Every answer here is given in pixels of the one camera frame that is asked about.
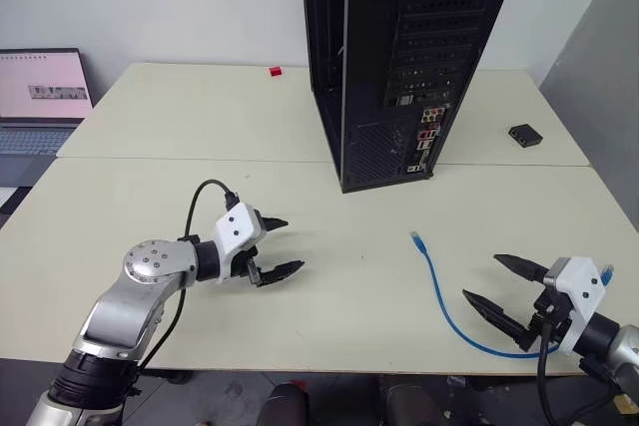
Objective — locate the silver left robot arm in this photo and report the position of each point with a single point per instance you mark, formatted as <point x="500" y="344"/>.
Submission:
<point x="135" y="296"/>

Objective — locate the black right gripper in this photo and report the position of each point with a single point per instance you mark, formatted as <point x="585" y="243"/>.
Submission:
<point x="560" y="311"/>

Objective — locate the small black box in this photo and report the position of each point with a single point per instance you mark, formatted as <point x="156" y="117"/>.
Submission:
<point x="526" y="136"/>

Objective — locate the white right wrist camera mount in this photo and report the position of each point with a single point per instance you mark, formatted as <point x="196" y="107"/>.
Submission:
<point x="581" y="291"/>

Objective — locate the grey open laptop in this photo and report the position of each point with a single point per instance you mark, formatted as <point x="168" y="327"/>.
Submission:
<point x="40" y="92"/>

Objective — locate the small red block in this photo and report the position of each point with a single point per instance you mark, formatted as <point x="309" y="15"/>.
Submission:
<point x="275" y="71"/>

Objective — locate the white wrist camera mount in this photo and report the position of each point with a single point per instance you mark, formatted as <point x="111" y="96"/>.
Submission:
<point x="581" y="291"/>
<point x="234" y="231"/>

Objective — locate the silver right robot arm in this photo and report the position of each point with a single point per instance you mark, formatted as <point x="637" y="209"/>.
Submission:
<point x="611" y="341"/>

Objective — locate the black computer tower case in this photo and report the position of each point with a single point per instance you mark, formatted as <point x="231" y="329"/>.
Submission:
<point x="369" y="72"/>

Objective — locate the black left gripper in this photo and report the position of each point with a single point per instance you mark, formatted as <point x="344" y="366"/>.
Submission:
<point x="244" y="264"/>

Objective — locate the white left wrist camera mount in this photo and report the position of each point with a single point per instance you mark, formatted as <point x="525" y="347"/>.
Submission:
<point x="234" y="231"/>

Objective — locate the dark rounded shape red spot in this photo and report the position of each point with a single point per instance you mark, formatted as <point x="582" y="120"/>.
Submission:
<point x="282" y="406"/>

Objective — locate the grey partition panel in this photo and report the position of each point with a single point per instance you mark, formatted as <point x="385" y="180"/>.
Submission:
<point x="599" y="97"/>

